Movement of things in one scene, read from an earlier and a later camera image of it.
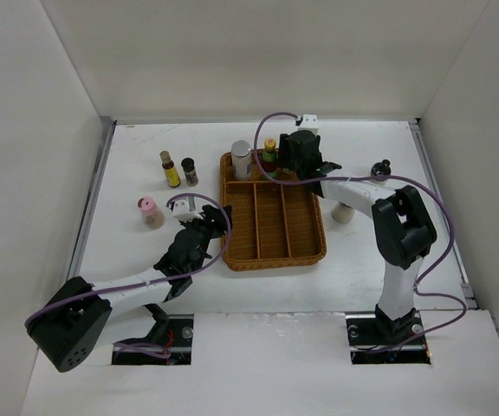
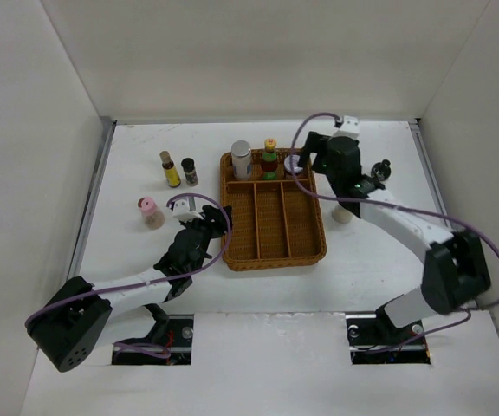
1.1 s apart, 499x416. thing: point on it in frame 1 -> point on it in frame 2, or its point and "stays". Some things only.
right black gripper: x=285 y=148 -> x=315 y=141
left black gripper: x=215 y=220 stays
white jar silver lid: x=242 y=160 stays
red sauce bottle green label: x=269 y=158 stays
